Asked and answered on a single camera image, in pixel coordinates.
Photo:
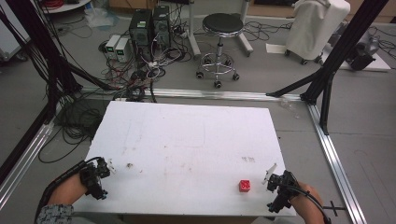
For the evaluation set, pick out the aluminium floor rail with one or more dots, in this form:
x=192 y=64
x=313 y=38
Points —
x=334 y=161
x=23 y=158
x=224 y=94

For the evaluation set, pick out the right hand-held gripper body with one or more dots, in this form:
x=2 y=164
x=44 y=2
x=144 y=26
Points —
x=281 y=191

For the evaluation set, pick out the white bench power supply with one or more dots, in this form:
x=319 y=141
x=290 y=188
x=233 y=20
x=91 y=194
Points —
x=122 y=48
x=112 y=45

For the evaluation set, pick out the clear plastic wrap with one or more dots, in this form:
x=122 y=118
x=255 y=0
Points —
x=289 y=107

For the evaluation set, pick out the black computer tower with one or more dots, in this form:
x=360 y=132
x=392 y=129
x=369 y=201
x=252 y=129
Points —
x=140 y=29
x=162 y=26

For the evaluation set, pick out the black device on white board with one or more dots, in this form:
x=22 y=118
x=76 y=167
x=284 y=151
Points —
x=361 y=57

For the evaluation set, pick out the red cube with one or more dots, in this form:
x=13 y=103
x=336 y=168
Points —
x=245 y=185

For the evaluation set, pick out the black frame post with braces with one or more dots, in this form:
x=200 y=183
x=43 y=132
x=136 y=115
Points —
x=339 y=53

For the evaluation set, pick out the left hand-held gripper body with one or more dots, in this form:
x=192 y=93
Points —
x=93 y=180

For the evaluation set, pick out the person's right hand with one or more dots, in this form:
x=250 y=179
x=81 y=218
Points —
x=306 y=199

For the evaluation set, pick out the black round stool on casters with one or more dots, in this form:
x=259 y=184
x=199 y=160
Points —
x=221 y=26

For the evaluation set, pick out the clear plastic bag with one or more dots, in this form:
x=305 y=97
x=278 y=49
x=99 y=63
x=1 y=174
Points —
x=99 y=17

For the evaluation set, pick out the round white table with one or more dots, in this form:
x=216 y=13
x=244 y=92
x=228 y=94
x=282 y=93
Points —
x=63 y=4

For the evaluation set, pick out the white desk leg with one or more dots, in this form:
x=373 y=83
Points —
x=193 y=29
x=245 y=31

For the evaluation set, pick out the person's left hand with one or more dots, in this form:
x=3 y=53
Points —
x=68 y=189

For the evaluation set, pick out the white paper sheet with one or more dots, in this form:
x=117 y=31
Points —
x=276 y=48

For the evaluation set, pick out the white cloth-covered cart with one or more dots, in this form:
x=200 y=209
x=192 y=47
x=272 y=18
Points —
x=316 y=26

